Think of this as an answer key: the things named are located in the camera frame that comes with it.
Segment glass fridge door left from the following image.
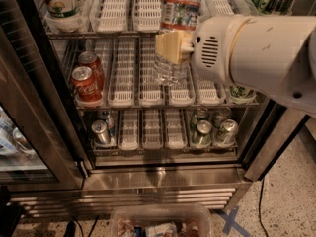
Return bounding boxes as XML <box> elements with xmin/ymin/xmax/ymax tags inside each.
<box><xmin>0</xmin><ymin>0</ymin><xmax>85</xmax><ymax>193</ymax></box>

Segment stainless steel display fridge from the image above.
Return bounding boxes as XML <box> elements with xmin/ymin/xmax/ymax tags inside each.
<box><xmin>13</xmin><ymin>0</ymin><xmax>288</xmax><ymax>218</ymax></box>

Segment rear blue can bottom left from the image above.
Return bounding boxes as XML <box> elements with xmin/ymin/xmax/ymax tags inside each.
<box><xmin>97</xmin><ymin>111</ymin><xmax>116</xmax><ymax>137</ymax></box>

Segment open fridge door right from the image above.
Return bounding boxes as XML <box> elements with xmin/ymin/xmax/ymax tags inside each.
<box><xmin>244</xmin><ymin>109</ymin><xmax>310</xmax><ymax>182</ymax></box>

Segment front red cola can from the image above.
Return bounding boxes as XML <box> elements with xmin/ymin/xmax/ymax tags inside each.
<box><xmin>71</xmin><ymin>66</ymin><xmax>102</xmax><ymax>102</ymax></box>

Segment clear plastic bin with items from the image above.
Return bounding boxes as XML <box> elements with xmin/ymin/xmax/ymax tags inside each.
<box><xmin>109</xmin><ymin>204</ymin><xmax>213</xmax><ymax>237</ymax></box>

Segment black cables on floor left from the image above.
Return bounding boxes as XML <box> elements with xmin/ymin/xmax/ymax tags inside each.
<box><xmin>62</xmin><ymin>214</ymin><xmax>100</xmax><ymax>237</ymax></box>

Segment front 7up bottle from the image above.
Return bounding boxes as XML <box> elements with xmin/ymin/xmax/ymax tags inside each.
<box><xmin>39</xmin><ymin>0</ymin><xmax>82</xmax><ymax>19</ymax></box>

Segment rear red cola can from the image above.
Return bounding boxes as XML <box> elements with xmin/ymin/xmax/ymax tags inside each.
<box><xmin>78</xmin><ymin>51</ymin><xmax>105</xmax><ymax>90</ymax></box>

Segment front right silver-green can bottom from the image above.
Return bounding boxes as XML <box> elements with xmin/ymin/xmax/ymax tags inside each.
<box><xmin>215</xmin><ymin>119</ymin><xmax>239</xmax><ymax>145</ymax></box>

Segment black cable on floor right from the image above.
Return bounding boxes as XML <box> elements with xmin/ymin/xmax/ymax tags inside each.
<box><xmin>257</xmin><ymin>178</ymin><xmax>271</xmax><ymax>237</ymax></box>

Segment rear right can bottom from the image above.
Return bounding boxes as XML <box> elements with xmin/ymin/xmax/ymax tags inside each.
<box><xmin>212</xmin><ymin>108</ymin><xmax>232</xmax><ymax>128</ymax></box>

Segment middle wire shelf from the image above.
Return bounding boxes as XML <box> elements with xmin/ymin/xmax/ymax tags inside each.
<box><xmin>75</xmin><ymin>99</ymin><xmax>259</xmax><ymax>111</ymax></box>

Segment red cola can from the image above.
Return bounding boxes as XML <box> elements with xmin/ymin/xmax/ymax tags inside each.
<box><xmin>71</xmin><ymin>66</ymin><xmax>102</xmax><ymax>102</ymax></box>
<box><xmin>78</xmin><ymin>51</ymin><xmax>105</xmax><ymax>90</ymax></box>

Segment wire shelf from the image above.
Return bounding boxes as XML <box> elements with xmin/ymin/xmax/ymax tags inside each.
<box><xmin>75</xmin><ymin>99</ymin><xmax>259</xmax><ymax>111</ymax></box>
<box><xmin>93</xmin><ymin>146</ymin><xmax>237</xmax><ymax>156</ymax></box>
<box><xmin>41</xmin><ymin>24</ymin><xmax>158</xmax><ymax>40</ymax></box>

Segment front green can middle shelf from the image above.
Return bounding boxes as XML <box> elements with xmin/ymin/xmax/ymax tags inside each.
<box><xmin>229</xmin><ymin>86</ymin><xmax>255</xmax><ymax>99</ymax></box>

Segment yellow foam padded gripper finger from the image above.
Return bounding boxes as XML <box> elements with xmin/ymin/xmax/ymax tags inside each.
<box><xmin>155</xmin><ymin>31</ymin><xmax>194</xmax><ymax>65</ymax></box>

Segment front silver can bottom left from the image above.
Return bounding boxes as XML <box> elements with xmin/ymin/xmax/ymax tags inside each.
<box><xmin>91</xmin><ymin>120</ymin><xmax>111</xmax><ymax>144</ymax></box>

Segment top wire shelf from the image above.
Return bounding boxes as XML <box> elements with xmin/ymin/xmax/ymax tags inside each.
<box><xmin>41</xmin><ymin>24</ymin><xmax>158</xmax><ymax>40</ymax></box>

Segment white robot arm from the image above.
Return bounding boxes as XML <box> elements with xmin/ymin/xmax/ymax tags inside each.
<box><xmin>155</xmin><ymin>15</ymin><xmax>316</xmax><ymax>116</ymax></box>

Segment rear green can bottom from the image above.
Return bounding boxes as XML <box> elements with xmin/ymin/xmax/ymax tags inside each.
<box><xmin>190</xmin><ymin>108</ymin><xmax>209</xmax><ymax>129</ymax></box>

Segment bottom wire shelf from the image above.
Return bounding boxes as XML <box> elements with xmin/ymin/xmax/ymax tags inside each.
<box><xmin>93</xmin><ymin>146</ymin><xmax>237</xmax><ymax>156</ymax></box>

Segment clear plastic water bottle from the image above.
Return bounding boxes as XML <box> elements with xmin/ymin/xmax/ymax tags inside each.
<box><xmin>154</xmin><ymin>0</ymin><xmax>201</xmax><ymax>86</ymax></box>

